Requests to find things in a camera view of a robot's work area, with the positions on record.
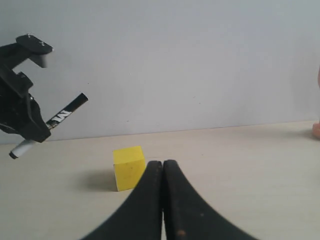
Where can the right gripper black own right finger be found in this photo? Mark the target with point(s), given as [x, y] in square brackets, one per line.
[187, 216]

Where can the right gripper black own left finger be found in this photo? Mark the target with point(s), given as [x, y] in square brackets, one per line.
[140, 216]

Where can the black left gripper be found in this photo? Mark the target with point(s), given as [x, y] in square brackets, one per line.
[17, 107]

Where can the black and white marker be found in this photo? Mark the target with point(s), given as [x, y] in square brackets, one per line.
[52, 123]

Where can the yellow foam cube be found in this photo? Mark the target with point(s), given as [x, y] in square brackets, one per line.
[129, 165]

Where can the orange object at edge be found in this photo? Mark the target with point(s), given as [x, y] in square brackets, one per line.
[316, 126]

